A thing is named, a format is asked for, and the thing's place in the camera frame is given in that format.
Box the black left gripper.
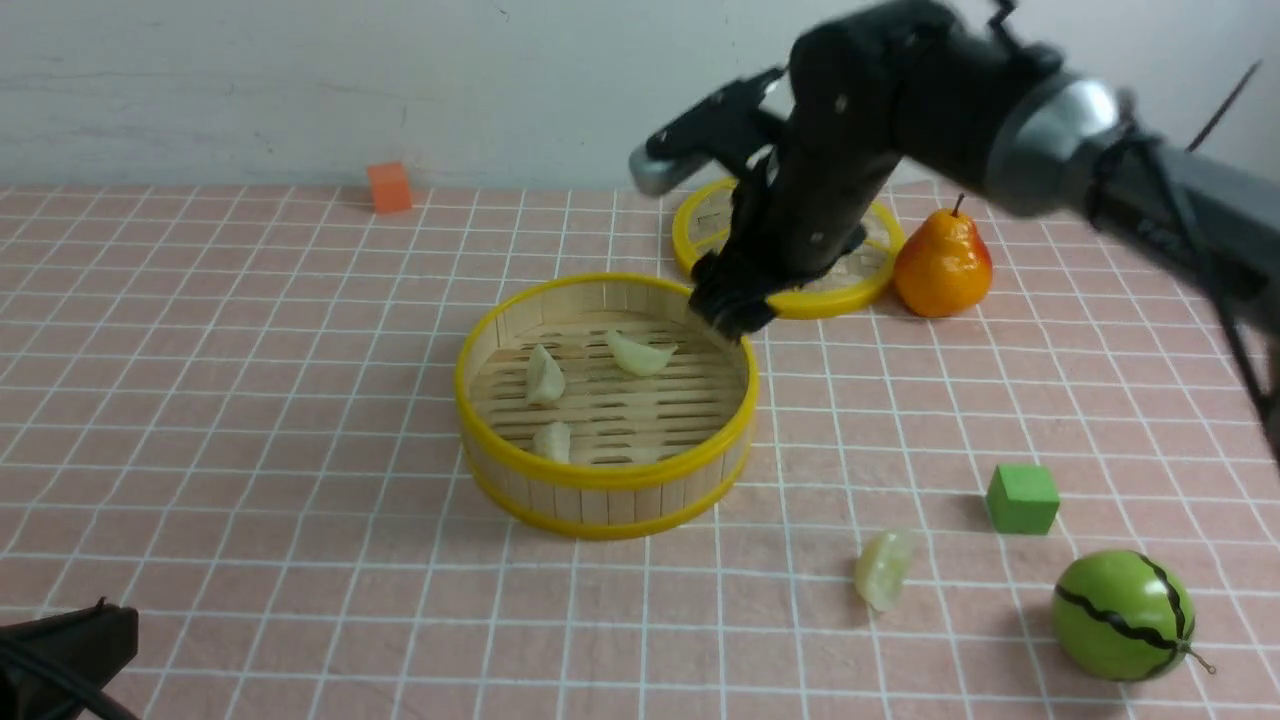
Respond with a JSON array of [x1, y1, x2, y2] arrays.
[[1, 598, 140, 719]]

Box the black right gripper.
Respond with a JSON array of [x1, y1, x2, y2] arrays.
[[644, 1, 1061, 341]]

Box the pale dumpling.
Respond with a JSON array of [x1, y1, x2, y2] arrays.
[[605, 331, 678, 377], [531, 421, 572, 465], [852, 529, 916, 612]]

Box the bamboo steamer lid yellow rim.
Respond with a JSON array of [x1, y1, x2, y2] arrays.
[[671, 178, 906, 319]]

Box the bamboo steamer tray yellow rim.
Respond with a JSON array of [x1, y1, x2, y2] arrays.
[[454, 273, 760, 541]]

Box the orange toy pear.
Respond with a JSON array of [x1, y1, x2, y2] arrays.
[[893, 193, 995, 319]]

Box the pink grid tablecloth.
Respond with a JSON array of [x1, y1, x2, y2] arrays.
[[1, 186, 1277, 719]]

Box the green foam cube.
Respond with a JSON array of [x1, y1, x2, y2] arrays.
[[986, 462, 1060, 536]]

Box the orange foam cube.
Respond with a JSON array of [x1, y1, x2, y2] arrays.
[[366, 161, 413, 215]]

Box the green toy watermelon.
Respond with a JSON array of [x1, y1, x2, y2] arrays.
[[1051, 550, 1219, 683]]

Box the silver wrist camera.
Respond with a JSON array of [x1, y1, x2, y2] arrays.
[[628, 143, 713, 199]]

